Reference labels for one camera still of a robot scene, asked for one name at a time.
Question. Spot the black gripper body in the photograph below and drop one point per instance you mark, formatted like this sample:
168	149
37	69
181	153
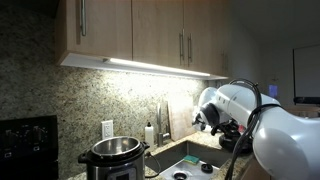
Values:
228	127

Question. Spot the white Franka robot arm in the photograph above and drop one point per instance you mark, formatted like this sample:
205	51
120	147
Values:
286	140

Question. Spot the stainless steel electric cooker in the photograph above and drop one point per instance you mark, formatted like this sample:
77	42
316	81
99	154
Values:
115	163

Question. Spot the steel kitchen sink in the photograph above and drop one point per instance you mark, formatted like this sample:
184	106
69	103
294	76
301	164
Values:
200	156

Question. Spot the black sink stopper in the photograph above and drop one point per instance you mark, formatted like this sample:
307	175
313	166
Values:
207	168

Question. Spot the wooden cutting board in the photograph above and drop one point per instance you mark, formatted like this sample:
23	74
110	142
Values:
181	116

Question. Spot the green and yellow sponge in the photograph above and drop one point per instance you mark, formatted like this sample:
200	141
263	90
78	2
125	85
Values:
191	160

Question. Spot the small blue-lit monitor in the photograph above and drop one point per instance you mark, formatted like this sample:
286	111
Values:
273	91

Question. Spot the steel sink faucet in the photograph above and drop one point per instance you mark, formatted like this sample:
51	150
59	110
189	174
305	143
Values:
160	133

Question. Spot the white soap dispenser bottle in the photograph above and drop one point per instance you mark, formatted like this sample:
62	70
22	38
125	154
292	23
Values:
149	135

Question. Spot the under-cabinet light strip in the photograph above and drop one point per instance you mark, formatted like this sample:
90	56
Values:
156	67

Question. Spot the large wall screen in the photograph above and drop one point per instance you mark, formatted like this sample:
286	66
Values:
308	73

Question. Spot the white wall outlet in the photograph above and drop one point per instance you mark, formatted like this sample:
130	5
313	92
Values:
107	129

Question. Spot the wooden wall cabinet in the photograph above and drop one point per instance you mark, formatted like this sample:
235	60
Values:
110	26

